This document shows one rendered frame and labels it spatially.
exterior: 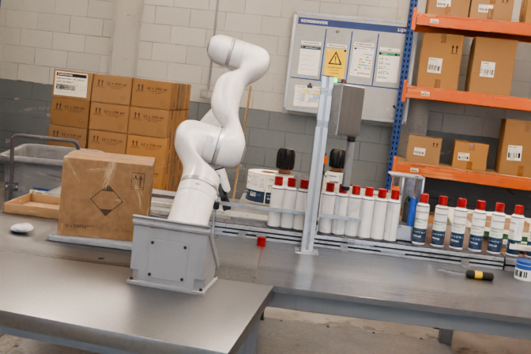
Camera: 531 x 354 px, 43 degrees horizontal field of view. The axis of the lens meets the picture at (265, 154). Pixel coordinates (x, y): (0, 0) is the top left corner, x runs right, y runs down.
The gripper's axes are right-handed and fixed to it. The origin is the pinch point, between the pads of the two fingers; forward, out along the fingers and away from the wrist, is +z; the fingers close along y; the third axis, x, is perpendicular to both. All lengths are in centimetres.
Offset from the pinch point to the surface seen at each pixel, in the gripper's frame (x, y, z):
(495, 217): -103, -2, 29
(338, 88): -53, -17, -35
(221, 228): 3.3, -5.5, 8.0
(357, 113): -59, -8, -24
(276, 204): -20.2, -2.6, 3.9
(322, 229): -35.6, -2.3, 18.0
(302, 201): -30.3, -2.8, 4.9
